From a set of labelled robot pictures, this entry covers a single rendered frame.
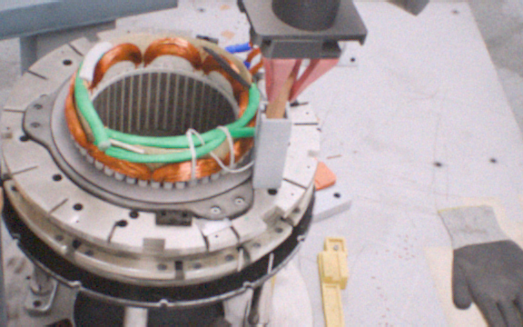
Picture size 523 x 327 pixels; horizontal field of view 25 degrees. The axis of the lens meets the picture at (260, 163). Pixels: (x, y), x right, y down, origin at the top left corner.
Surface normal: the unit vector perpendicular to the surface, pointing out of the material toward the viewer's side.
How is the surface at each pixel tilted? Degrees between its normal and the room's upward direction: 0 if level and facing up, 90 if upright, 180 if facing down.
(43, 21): 90
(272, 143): 90
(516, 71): 0
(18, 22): 90
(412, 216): 0
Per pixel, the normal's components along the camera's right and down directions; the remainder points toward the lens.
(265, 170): 0.11, 0.71
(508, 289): 0.02, -0.56
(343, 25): 0.20, -0.72
